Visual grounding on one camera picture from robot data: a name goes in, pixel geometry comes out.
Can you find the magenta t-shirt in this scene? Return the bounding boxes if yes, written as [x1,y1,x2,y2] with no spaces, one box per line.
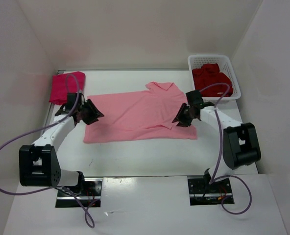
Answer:
[49,71,86,105]

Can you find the light pink t-shirt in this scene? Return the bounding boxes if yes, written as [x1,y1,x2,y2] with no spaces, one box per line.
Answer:
[83,82,197,144]

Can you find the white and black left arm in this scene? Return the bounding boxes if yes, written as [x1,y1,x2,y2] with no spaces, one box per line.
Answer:
[19,99,104,196]

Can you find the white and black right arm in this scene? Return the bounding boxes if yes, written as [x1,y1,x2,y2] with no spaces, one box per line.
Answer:
[172,91,261,193]

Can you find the dark red t-shirt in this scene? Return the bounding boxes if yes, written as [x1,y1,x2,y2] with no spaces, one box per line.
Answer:
[192,64,234,97]

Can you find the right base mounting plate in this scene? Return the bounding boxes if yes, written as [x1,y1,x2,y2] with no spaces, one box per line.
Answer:
[187,176,234,206]

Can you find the base mounting plate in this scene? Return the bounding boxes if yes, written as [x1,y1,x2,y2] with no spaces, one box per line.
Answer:
[55,177,103,208]
[187,176,234,206]

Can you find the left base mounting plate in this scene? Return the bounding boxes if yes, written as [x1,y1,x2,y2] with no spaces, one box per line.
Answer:
[55,177,103,208]

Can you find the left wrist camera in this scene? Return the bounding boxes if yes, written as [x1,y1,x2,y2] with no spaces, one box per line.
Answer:
[55,93,85,117]

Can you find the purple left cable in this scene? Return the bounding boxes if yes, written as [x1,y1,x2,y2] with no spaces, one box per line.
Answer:
[0,72,97,228]

